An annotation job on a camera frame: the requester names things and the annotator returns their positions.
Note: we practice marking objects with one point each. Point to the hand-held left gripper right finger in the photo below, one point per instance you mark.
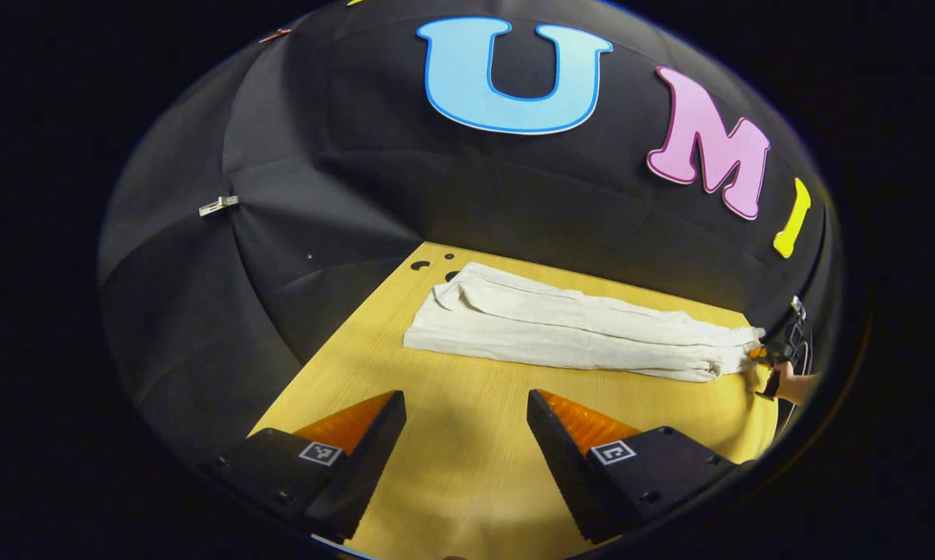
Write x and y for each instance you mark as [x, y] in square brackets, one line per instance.
[565, 467]

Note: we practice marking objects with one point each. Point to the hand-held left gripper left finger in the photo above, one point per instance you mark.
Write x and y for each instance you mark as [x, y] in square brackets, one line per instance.
[366, 467]

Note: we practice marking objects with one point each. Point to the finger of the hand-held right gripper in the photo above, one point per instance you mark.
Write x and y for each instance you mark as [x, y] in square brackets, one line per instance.
[757, 354]

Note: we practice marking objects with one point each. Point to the white jeans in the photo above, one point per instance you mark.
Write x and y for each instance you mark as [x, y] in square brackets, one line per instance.
[561, 334]

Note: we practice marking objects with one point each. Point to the black backdrop cloth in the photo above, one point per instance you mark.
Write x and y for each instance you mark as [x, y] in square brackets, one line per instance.
[358, 171]

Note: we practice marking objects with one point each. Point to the silver cloth clip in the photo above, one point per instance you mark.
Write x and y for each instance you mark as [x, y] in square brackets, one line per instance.
[218, 205]

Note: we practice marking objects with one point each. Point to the copper cloth clip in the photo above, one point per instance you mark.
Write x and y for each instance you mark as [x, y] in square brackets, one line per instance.
[274, 35]

